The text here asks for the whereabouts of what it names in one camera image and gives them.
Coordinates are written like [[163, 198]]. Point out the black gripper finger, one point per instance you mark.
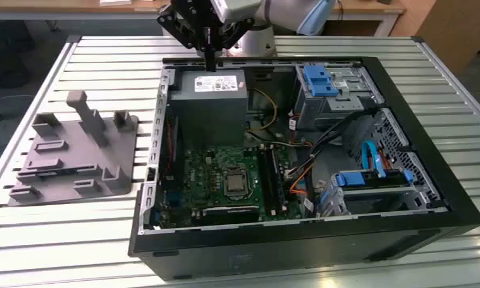
[[229, 42], [185, 41]]

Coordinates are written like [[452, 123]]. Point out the green RAM stick white label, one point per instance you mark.
[[57, 173]]

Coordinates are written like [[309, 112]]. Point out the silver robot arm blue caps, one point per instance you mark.
[[257, 42]]

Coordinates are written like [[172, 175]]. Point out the black RAM slot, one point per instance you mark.
[[265, 180]]

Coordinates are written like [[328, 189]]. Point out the white box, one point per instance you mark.
[[116, 2]]

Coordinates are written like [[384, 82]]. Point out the blue drive carrier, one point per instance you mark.
[[317, 81]]

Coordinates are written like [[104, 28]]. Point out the grey power supply unit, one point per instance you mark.
[[208, 120]]

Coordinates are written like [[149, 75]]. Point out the wooden desk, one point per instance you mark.
[[64, 7]]

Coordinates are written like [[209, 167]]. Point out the metal drive cage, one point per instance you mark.
[[344, 105]]

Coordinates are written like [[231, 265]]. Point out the metal CPU socket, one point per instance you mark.
[[233, 170]]

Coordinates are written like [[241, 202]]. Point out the black bin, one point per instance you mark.
[[8, 54]]

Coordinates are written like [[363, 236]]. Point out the green motherboard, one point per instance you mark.
[[200, 180]]

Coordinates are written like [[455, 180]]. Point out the silver CPU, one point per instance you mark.
[[235, 183]]

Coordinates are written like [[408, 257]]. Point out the grey parts rack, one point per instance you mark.
[[76, 156]]

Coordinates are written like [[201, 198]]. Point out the hard disk in blue carrier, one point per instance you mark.
[[349, 179]]

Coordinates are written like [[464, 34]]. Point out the wooden cabinet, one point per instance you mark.
[[456, 30]]

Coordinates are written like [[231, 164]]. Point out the black graphics card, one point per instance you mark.
[[229, 214]]

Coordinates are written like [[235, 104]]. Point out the metal disk bay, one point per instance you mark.
[[384, 190]]

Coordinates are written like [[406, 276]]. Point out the black PC case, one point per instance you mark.
[[304, 252]]

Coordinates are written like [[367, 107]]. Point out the white wrist camera black plate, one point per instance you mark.
[[236, 9]]

